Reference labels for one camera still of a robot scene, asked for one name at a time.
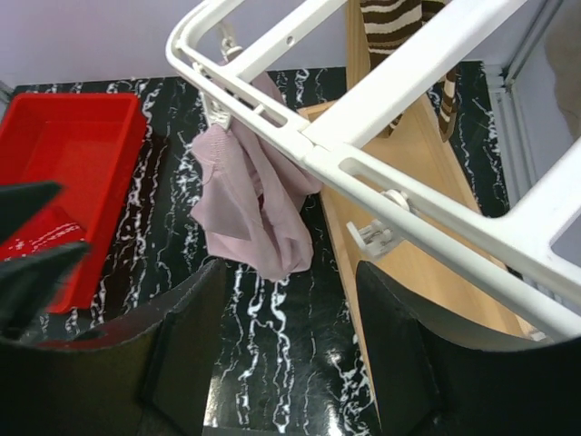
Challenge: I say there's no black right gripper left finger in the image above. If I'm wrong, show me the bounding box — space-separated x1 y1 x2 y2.
1 260 226 435

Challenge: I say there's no brown striped sock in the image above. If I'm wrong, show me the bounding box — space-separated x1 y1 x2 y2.
421 0 458 142
359 0 422 70

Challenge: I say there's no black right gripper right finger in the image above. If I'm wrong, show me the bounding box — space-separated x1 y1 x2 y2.
356 262 580 435

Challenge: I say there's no mauve sock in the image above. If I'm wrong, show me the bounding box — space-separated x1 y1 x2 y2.
189 67 324 282

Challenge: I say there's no red snowflake sock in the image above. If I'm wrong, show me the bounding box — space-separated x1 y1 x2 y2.
1 205 85 261

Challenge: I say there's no wooden rack frame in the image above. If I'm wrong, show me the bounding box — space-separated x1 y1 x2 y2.
297 0 541 423

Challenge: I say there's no red plastic bin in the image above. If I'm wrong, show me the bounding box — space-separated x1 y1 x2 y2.
1 93 147 313

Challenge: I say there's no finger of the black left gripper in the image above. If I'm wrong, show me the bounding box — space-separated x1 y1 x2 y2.
0 182 62 243
1 242 89 339

